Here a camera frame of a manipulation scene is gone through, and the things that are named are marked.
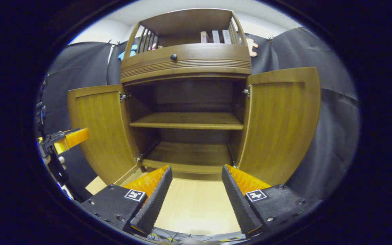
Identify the black backdrop cloth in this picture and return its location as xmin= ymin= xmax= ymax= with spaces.
xmin=41 ymin=27 xmax=360 ymax=205

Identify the wooden drawer with black knob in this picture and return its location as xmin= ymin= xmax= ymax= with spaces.
xmin=120 ymin=44 xmax=252 ymax=80

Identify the wooden double-door shoe cabinet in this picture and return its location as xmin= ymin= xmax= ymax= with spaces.
xmin=119 ymin=8 xmax=252 ymax=181

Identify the wooden shoe cabinet door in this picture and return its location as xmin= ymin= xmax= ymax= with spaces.
xmin=67 ymin=84 xmax=141 ymax=186
xmin=235 ymin=67 xmax=321 ymax=186

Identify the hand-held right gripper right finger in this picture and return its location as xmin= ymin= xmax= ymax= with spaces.
xmin=222 ymin=164 xmax=310 ymax=238

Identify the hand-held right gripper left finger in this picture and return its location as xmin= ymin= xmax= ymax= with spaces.
xmin=81 ymin=166 xmax=173 ymax=235

